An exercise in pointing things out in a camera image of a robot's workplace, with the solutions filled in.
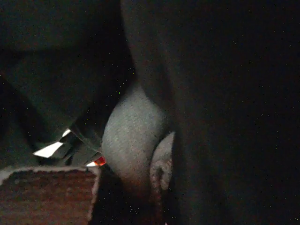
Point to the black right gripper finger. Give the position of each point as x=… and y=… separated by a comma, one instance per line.
x=47, y=195

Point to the black cloth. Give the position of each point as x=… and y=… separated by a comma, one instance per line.
x=226, y=73

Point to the orange cloth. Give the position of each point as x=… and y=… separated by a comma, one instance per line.
x=100, y=161

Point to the grey cloth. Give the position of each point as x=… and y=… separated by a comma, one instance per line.
x=137, y=142

